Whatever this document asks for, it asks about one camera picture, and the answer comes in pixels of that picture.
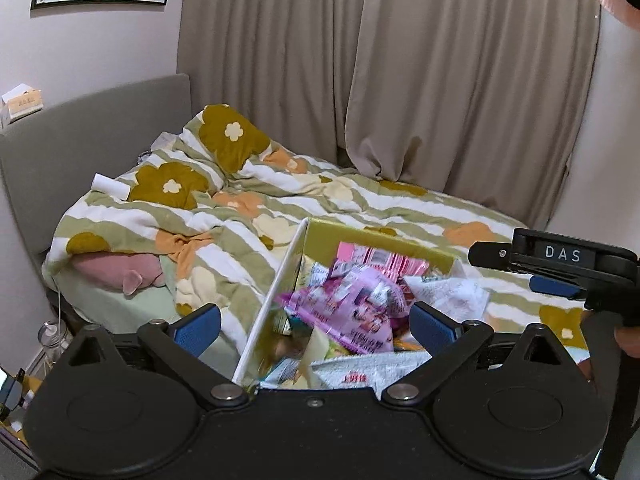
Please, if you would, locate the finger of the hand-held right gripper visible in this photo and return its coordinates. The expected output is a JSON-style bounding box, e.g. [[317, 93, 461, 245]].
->
[[529, 275, 590, 302], [467, 241, 516, 267]]

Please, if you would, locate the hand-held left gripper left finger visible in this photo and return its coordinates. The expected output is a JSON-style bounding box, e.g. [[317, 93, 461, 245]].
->
[[65, 304, 251, 408]]

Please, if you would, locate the pink plush toy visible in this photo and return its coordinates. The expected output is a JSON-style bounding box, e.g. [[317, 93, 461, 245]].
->
[[70, 252, 168, 296]]

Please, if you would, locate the white red-print snack packet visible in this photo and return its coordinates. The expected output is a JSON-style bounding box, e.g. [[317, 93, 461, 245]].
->
[[310, 350, 433, 391]]

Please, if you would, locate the pink striped snack packet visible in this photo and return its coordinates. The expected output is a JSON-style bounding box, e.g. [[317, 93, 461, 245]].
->
[[332, 241, 431, 278]]

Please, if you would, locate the white cable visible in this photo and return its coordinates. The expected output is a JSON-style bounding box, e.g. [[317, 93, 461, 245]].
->
[[54, 280, 66, 346]]

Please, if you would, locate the floral striped blanket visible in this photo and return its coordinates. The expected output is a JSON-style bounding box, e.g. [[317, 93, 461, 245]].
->
[[42, 104, 591, 361]]

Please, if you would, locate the white crinkled snack packet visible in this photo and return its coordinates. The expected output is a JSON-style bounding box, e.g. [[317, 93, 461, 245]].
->
[[402, 275, 491, 323]]

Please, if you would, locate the clear glass bottle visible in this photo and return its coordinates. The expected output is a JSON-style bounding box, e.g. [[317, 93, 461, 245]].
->
[[37, 320, 73, 376]]

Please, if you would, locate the wooden nightstand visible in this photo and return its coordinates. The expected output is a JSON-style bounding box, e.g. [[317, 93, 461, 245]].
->
[[0, 360, 51, 441]]

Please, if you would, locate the pile of snack packets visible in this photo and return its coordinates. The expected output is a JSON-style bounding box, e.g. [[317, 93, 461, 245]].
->
[[255, 252, 491, 392]]

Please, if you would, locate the purple snack packet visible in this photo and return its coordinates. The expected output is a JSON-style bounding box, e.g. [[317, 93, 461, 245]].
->
[[282, 265, 416, 356]]

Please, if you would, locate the grey upholstered headboard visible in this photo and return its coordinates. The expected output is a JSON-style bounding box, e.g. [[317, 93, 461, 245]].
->
[[0, 72, 193, 356]]

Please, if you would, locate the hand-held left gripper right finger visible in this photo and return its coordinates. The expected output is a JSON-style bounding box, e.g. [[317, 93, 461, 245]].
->
[[381, 301, 568, 408]]

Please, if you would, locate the white roll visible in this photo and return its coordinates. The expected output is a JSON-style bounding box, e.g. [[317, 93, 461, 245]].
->
[[91, 172, 132, 202]]

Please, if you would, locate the yellow-green cardboard box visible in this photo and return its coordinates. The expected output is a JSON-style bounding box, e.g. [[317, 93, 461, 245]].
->
[[232, 216, 473, 392]]

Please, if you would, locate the beige curtain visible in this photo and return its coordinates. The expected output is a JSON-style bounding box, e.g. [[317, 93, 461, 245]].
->
[[175, 0, 373, 171], [345, 0, 601, 231]]

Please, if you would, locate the white tissue box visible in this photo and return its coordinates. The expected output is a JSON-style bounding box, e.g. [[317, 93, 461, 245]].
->
[[0, 82, 46, 128]]

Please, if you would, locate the small black device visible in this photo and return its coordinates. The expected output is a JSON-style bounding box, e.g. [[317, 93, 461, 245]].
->
[[0, 367, 28, 421]]

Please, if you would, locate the light green bedsheet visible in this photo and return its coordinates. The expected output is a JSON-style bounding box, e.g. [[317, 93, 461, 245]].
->
[[47, 260, 196, 331]]

